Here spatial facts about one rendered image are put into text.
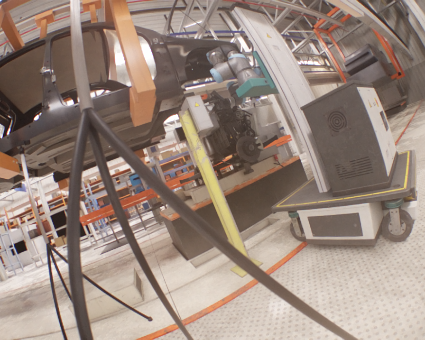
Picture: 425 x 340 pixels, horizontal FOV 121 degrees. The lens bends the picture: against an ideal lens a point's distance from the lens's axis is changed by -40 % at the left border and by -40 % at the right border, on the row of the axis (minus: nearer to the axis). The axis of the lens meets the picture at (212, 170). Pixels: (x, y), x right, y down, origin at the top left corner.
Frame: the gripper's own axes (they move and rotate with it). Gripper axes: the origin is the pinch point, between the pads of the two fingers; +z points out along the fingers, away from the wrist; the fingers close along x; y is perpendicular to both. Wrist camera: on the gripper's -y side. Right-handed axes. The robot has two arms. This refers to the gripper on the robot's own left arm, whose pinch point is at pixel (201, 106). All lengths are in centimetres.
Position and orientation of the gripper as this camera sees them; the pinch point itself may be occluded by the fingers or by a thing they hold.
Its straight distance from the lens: 141.4
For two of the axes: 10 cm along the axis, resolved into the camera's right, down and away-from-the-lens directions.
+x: -3.5, 1.6, 9.2
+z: -8.5, 3.5, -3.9
